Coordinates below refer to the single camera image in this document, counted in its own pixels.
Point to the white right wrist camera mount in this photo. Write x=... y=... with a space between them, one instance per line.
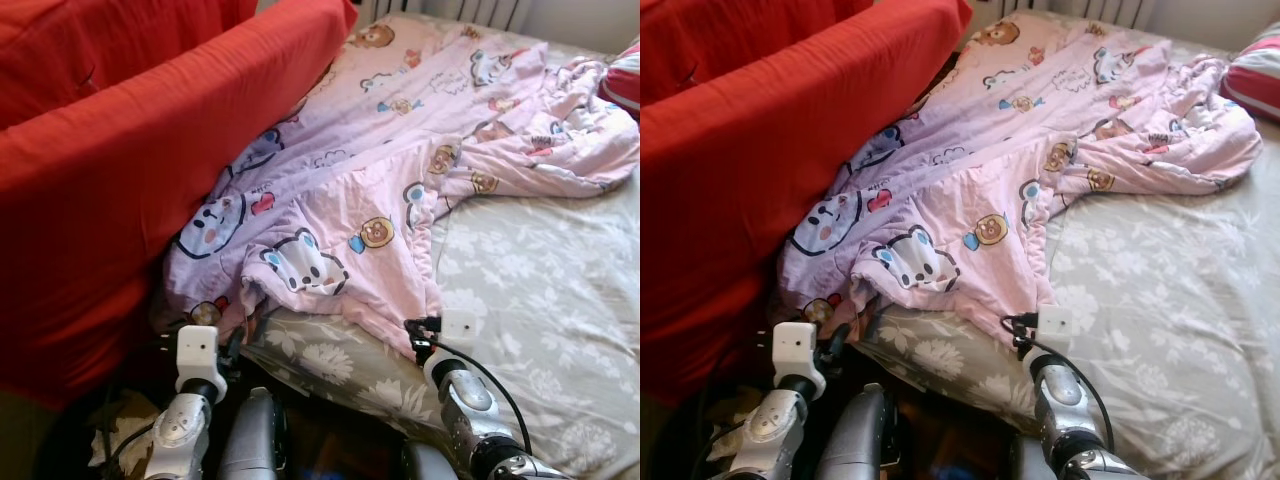
x=462 y=328
x=1056 y=325

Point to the silver robot leg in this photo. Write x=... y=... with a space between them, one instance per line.
x=428 y=465
x=252 y=440
x=855 y=440
x=1030 y=465

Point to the crumpled beige cloth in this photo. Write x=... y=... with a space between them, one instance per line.
x=125 y=430
x=735 y=440

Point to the silver left robot leg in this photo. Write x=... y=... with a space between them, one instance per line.
x=252 y=440
x=855 y=440

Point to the silver right robot leg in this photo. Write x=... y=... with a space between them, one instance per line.
x=1030 y=465
x=428 y=465

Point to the red white blue striped pillow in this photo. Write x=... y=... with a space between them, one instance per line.
x=1255 y=85
x=625 y=80

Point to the red sofa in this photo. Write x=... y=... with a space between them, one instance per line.
x=120 y=150
x=760 y=150

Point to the pink cartoon print quilt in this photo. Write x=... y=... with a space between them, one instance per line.
x=400 y=150
x=1020 y=140

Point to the grey floral bed cover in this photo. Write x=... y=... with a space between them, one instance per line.
x=540 y=280
x=1160 y=290

